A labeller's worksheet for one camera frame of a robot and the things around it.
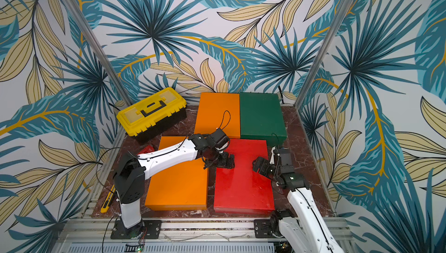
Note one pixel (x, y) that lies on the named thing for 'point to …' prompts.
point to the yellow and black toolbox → (154, 115)
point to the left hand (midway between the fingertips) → (226, 169)
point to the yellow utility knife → (105, 206)
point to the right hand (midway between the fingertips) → (260, 165)
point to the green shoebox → (261, 118)
